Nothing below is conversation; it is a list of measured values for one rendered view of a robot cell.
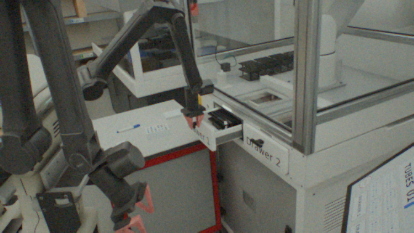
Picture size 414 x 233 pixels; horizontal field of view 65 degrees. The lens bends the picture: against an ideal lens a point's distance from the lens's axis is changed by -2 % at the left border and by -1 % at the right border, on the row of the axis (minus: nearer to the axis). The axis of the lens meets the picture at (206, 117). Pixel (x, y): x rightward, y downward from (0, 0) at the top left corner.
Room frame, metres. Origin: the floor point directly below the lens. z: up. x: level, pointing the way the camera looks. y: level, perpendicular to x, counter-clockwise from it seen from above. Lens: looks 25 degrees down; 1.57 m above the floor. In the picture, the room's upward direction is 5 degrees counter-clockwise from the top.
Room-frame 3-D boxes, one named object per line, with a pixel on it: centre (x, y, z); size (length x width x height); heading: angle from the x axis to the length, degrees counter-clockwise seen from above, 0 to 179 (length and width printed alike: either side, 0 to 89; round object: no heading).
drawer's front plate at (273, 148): (1.18, -0.23, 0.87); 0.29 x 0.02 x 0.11; 25
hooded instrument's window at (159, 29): (3.16, 0.30, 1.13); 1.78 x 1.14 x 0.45; 25
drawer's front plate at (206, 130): (1.40, 0.04, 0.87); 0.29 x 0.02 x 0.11; 25
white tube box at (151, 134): (1.60, 0.27, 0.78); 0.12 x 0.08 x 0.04; 103
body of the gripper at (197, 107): (1.36, 0.06, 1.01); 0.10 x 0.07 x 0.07; 115
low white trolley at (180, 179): (1.71, 0.35, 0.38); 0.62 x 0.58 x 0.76; 25
